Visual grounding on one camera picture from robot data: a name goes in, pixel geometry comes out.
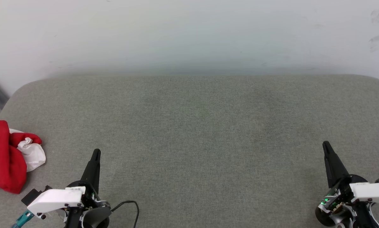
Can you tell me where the teal cable plug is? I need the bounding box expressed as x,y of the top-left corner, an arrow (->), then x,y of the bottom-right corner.
12,211 -> 35,228

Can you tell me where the red and white shirt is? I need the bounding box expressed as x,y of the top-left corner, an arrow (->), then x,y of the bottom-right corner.
0,120 -> 47,194

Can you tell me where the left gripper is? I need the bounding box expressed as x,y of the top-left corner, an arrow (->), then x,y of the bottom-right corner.
65,149 -> 111,228

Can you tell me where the thin black cable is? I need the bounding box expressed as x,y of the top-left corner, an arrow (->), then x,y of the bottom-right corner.
110,200 -> 140,228

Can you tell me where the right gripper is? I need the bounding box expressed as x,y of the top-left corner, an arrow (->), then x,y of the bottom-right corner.
315,141 -> 379,228

